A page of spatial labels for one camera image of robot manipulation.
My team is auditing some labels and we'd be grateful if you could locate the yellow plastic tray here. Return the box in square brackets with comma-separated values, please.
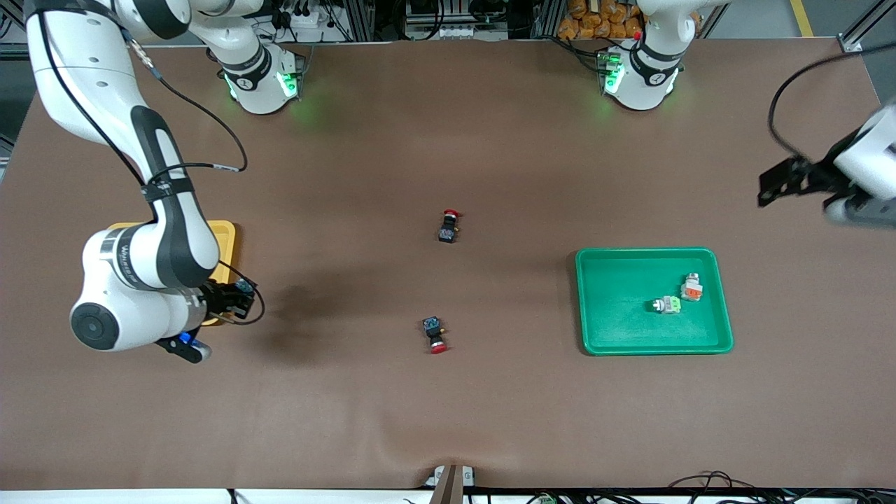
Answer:
[108, 220, 237, 328]

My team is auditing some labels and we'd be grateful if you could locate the green plastic tray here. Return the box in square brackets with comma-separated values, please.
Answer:
[575, 247, 734, 356]

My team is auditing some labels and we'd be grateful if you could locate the brown table mat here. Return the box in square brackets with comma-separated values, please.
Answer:
[0, 38, 896, 491]

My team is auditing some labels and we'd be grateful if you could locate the orange packet pile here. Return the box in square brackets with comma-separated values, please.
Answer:
[558, 0, 643, 41]

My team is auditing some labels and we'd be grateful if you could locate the white socket strip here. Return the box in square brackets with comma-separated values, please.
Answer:
[405, 24, 510, 41]
[273, 3, 351, 43]

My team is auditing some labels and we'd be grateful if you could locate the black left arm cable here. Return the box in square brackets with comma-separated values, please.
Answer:
[768, 41, 896, 160]

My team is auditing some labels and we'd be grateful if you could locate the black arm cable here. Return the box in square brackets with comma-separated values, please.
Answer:
[38, 14, 267, 326]
[768, 41, 896, 160]

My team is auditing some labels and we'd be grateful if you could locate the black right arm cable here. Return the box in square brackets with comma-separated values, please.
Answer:
[38, 14, 267, 326]

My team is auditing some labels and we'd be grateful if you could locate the aluminium frame post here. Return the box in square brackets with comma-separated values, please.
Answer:
[838, 0, 896, 54]

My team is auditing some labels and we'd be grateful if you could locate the table edge clamp bracket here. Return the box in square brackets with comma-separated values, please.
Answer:
[426, 464, 477, 504]

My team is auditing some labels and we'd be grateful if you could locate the black cable bundle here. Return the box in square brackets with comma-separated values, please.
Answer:
[664, 470, 767, 504]

